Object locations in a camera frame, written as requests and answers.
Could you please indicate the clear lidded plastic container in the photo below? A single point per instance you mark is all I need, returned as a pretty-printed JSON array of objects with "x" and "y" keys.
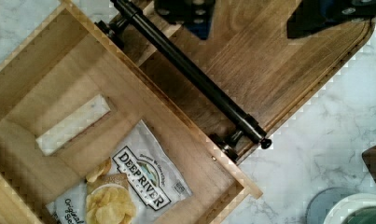
[{"x": 334, "y": 205}]

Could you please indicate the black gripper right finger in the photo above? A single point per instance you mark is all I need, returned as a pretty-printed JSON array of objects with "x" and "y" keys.
[{"x": 314, "y": 16}]

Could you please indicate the wooden cutting board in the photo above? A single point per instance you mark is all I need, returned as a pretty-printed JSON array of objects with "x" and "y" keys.
[{"x": 249, "y": 57}]

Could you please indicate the Deep River chips bag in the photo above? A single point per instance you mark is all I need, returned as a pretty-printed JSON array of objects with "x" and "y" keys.
[{"x": 135, "y": 185}]

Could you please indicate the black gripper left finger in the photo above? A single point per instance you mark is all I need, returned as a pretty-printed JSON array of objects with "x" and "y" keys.
[{"x": 195, "y": 15}]

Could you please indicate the wooden drawer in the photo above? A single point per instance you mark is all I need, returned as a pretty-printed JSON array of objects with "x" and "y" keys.
[{"x": 59, "y": 67}]

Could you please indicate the black drawer handle bar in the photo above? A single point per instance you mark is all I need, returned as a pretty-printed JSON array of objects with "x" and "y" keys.
[{"x": 130, "y": 14}]

